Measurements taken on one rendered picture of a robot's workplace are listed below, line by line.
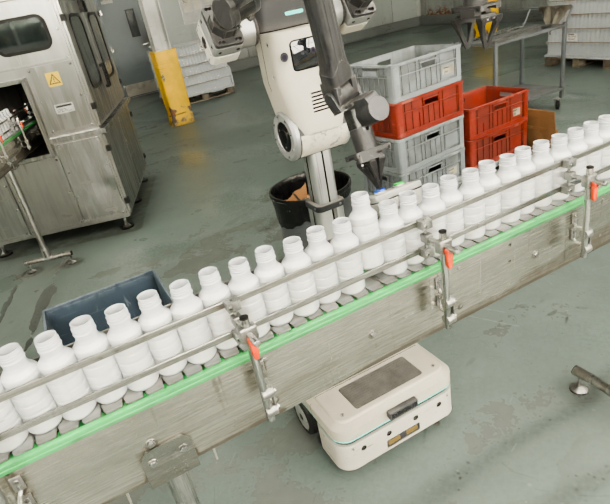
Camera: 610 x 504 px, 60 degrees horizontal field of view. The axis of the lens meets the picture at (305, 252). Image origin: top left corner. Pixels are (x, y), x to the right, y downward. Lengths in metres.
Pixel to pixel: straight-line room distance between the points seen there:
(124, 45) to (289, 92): 11.49
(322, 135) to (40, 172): 3.37
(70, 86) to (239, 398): 3.70
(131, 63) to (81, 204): 8.54
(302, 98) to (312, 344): 0.81
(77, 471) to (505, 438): 1.56
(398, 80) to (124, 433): 2.65
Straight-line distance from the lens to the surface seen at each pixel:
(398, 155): 3.36
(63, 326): 1.62
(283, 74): 1.61
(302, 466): 2.15
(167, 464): 1.11
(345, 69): 1.29
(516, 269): 1.42
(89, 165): 4.64
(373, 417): 1.93
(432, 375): 2.05
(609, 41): 7.96
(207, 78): 10.51
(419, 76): 3.40
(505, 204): 1.36
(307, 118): 1.64
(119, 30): 13.02
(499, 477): 2.07
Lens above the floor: 1.60
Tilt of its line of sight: 27 degrees down
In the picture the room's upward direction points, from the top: 11 degrees counter-clockwise
